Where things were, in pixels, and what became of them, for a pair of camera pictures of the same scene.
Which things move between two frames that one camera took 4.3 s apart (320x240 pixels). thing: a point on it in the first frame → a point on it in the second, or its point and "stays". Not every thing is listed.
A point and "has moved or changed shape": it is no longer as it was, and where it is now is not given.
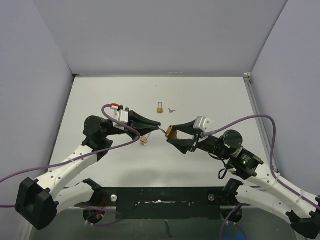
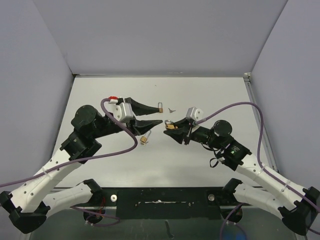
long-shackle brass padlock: [160, 109] stays
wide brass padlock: [172, 132] has moved or changed shape
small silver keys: [171, 111] stays
